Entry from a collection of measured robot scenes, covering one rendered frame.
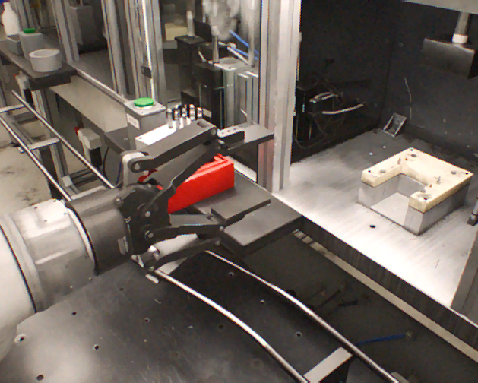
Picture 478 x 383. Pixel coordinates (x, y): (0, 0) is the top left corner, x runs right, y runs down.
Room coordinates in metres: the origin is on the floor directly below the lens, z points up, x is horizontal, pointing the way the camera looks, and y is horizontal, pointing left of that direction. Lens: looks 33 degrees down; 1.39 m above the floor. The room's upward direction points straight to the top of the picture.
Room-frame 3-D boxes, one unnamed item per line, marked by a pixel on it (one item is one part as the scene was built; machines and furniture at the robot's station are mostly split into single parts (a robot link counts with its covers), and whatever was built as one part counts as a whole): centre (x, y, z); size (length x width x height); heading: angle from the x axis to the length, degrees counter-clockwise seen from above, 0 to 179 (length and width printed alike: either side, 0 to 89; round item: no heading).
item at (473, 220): (0.64, -0.41, 0.96); 0.03 x 0.03 x 0.12; 39
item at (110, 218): (0.36, 0.11, 1.12); 0.09 x 0.07 x 0.08; 129
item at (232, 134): (0.44, 0.02, 1.19); 0.05 x 0.01 x 0.03; 129
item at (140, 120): (0.90, 0.19, 0.97); 0.08 x 0.08 x 0.12; 39
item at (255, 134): (0.45, 0.00, 1.17); 0.07 x 0.03 x 0.01; 129
